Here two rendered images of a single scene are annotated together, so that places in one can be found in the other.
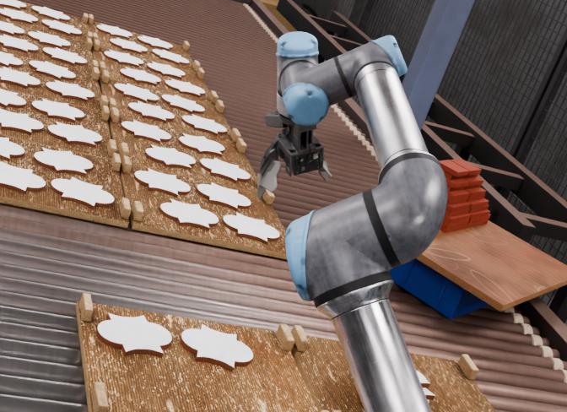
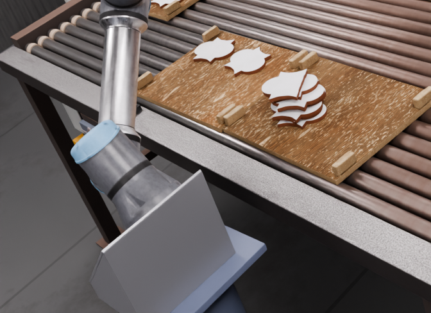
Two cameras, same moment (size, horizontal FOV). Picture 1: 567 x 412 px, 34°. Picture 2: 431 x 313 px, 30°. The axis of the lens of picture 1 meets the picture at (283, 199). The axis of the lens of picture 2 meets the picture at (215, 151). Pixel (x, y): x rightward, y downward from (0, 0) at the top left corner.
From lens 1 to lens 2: 227 cm
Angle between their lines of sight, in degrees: 76
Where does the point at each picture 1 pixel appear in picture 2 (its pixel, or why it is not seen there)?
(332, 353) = (324, 73)
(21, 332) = (179, 45)
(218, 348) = (244, 61)
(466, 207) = not seen: outside the picture
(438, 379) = (383, 103)
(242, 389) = (224, 86)
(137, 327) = (219, 46)
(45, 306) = not seen: hidden behind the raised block
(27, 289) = (216, 23)
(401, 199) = not seen: outside the picture
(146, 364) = (198, 67)
